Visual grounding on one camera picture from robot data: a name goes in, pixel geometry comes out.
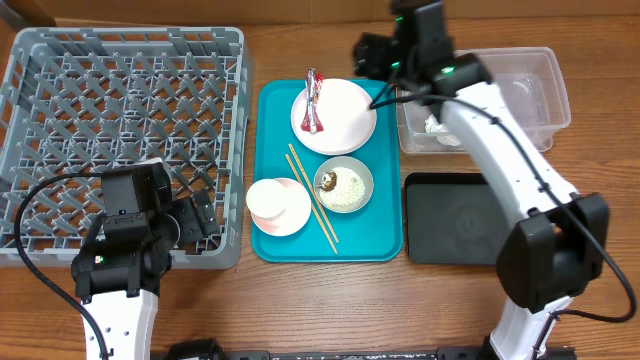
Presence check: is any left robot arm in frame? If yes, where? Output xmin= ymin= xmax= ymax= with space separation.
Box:
xmin=71 ymin=158 xmax=219 ymax=359

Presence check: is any red snack wrapper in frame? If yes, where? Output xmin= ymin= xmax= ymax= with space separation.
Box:
xmin=300 ymin=68 xmax=324 ymax=135

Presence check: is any grey dishwasher rack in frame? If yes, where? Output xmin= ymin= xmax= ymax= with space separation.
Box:
xmin=1 ymin=27 xmax=254 ymax=269

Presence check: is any wooden chopstick right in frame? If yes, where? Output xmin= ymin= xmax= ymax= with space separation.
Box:
xmin=288 ymin=143 xmax=339 ymax=246

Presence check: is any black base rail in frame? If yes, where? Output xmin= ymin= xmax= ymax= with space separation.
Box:
xmin=150 ymin=337 xmax=497 ymax=360

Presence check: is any white cup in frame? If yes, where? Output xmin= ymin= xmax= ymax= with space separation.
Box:
xmin=246 ymin=179 xmax=285 ymax=219

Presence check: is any pile of white rice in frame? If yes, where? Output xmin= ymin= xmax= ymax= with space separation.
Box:
xmin=318 ymin=167 xmax=365 ymax=212

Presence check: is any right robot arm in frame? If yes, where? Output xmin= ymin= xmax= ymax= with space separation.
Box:
xmin=353 ymin=1 xmax=609 ymax=359

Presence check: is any teal plastic tray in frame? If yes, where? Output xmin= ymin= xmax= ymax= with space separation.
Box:
xmin=252 ymin=79 xmax=404 ymax=263

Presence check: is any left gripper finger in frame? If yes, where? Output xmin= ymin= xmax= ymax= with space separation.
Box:
xmin=192 ymin=189 xmax=219 ymax=236
xmin=169 ymin=197 xmax=203 ymax=246

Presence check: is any large white plate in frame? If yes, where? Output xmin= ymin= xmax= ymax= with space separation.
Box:
xmin=291 ymin=78 xmax=377 ymax=156

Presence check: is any grey green bowl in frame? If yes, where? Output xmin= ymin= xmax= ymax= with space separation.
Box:
xmin=313 ymin=156 xmax=374 ymax=214

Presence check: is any brown food scrap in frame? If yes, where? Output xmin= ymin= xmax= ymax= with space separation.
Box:
xmin=319 ymin=170 xmax=337 ymax=192

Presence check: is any white tissue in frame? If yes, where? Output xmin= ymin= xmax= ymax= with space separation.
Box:
xmin=425 ymin=114 xmax=461 ymax=147

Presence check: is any small pink plate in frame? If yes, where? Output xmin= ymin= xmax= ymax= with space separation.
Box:
xmin=250 ymin=178 xmax=311 ymax=237

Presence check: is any clear plastic bin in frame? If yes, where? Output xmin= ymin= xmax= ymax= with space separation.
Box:
xmin=397 ymin=47 xmax=571 ymax=155

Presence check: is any black plastic tray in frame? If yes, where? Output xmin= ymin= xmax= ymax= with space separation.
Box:
xmin=403 ymin=172 xmax=510 ymax=266

